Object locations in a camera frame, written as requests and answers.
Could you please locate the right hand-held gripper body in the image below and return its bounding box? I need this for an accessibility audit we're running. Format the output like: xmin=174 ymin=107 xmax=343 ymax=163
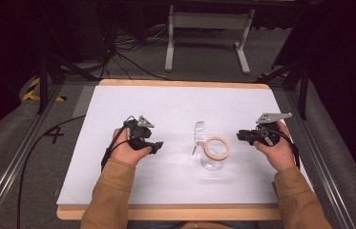
xmin=254 ymin=112 xmax=293 ymax=148

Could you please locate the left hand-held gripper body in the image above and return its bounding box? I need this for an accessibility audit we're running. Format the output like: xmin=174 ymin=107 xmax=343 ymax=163
xmin=123 ymin=114 xmax=156 ymax=151

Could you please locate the glass jar with hinged lid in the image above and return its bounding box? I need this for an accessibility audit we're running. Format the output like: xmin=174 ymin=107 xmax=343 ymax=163
xmin=192 ymin=120 xmax=232 ymax=172

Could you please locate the person's left hand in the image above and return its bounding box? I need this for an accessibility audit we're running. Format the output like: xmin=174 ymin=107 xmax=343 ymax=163
xmin=110 ymin=127 xmax=153 ymax=167

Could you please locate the person's right hand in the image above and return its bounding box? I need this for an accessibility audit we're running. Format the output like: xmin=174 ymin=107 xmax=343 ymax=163
xmin=253 ymin=120 xmax=297 ymax=173

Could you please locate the black tripod stand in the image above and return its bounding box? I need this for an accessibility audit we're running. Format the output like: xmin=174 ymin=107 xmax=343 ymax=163
xmin=254 ymin=58 xmax=311 ymax=121
xmin=36 ymin=47 xmax=101 ymax=115

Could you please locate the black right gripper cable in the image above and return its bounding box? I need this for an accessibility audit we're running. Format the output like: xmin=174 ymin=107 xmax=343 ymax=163
xmin=258 ymin=124 xmax=301 ymax=170

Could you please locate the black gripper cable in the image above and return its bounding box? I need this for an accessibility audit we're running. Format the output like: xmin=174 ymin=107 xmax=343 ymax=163
xmin=258 ymin=124 xmax=301 ymax=170
xmin=100 ymin=115 xmax=136 ymax=173

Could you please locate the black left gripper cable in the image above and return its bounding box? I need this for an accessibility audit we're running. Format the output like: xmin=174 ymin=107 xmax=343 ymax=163
xmin=100 ymin=115 xmax=136 ymax=173

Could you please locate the aluminium floor rail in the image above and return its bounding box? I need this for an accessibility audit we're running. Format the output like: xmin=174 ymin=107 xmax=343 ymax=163
xmin=283 ymin=90 xmax=356 ymax=229
xmin=0 ymin=83 xmax=65 ymax=229

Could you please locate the bundle of black floor cables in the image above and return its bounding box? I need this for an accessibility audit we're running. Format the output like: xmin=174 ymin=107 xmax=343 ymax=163
xmin=98 ymin=23 xmax=224 ymax=81

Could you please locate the black cable on floor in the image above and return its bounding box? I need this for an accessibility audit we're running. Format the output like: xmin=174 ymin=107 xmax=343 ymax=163
xmin=15 ymin=114 xmax=87 ymax=229

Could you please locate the grey metal stand frame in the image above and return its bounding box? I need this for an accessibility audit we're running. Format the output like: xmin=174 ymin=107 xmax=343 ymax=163
xmin=164 ymin=4 xmax=256 ymax=75

